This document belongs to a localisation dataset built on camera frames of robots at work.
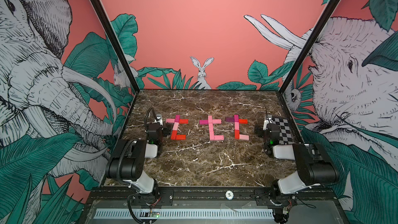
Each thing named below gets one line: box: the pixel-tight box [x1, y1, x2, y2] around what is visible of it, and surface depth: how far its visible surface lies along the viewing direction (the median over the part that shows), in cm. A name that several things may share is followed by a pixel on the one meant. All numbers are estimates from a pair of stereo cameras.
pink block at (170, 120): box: [165, 118, 176, 124], surface depth 104 cm
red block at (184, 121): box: [179, 118, 190, 124], surface depth 105 cm
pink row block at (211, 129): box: [208, 122, 215, 136], surface depth 100 cm
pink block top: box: [211, 119, 222, 124], surface depth 104 cm
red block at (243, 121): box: [238, 118, 249, 124], surface depth 105 cm
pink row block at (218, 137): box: [213, 134, 225, 141], surface depth 97 cm
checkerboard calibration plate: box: [270, 116, 294, 145], surface depth 97 cm
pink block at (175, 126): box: [172, 121, 180, 131], surface depth 100 cm
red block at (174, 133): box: [170, 129, 178, 140], surface depth 97 cm
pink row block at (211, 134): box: [208, 128, 215, 141], surface depth 97 cm
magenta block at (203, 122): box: [199, 119, 209, 125], surface depth 105 cm
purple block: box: [225, 117, 235, 122], surface depth 106 cm
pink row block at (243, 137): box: [239, 133, 250, 141], surface depth 97 cm
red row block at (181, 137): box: [176, 134, 187, 140], surface depth 97 cm
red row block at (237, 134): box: [234, 129, 240, 140], surface depth 98 cm
